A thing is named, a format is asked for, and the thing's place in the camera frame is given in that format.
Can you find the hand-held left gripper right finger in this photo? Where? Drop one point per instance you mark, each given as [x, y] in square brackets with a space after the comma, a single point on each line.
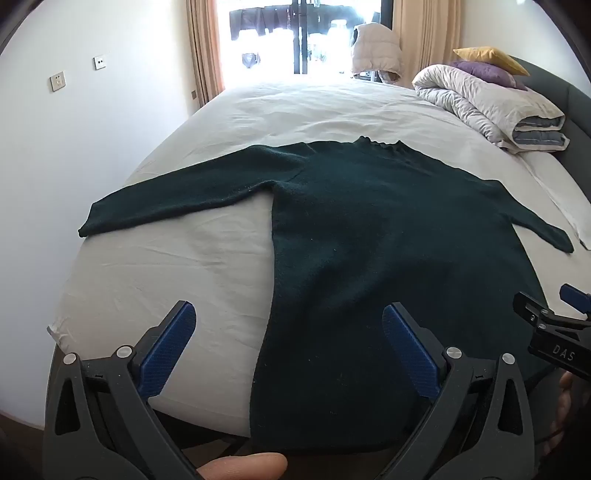
[411, 350]

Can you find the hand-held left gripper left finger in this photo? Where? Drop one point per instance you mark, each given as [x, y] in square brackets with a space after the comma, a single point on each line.
[168, 350]

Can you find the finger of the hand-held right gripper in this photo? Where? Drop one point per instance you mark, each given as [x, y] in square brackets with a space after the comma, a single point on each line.
[531, 310]
[575, 297]

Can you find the dark green sweater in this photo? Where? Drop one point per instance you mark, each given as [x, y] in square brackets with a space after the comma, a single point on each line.
[369, 258]

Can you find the person's right hand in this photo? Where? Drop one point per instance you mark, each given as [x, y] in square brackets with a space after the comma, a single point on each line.
[570, 406]

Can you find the person's left hand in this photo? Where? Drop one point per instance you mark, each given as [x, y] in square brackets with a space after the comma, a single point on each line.
[244, 466]

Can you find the bed with white sheet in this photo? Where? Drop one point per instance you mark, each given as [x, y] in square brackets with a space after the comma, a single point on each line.
[184, 258]

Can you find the white pillow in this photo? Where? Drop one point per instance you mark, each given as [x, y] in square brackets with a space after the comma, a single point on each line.
[563, 194]

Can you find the dark grey headboard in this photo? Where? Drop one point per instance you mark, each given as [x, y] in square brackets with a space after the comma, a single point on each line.
[572, 106]

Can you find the folded white duvet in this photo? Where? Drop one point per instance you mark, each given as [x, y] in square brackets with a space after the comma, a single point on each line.
[480, 101]

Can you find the purple pillow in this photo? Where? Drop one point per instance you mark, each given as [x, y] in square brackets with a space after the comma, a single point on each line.
[489, 74]

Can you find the yellow pillow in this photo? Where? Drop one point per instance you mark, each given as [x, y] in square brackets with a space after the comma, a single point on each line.
[489, 57]

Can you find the beige curtain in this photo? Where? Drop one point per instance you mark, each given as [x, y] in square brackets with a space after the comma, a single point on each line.
[203, 50]
[429, 37]

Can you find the white puffer jacket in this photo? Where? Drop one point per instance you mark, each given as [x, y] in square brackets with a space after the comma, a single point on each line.
[375, 50]

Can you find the glass sliding door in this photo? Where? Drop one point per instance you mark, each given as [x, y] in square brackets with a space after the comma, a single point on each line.
[300, 41]

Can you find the white wall socket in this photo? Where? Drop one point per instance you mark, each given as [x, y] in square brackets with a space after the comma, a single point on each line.
[57, 81]

